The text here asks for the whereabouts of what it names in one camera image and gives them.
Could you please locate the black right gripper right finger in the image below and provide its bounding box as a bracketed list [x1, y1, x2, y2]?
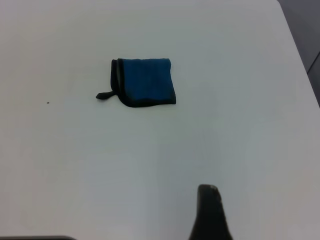
[187, 184, 236, 240]

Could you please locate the blue cloth with black trim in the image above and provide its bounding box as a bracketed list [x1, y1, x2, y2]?
[95, 57, 177, 109]

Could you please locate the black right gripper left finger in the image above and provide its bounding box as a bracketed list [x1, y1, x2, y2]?
[0, 235, 76, 240]

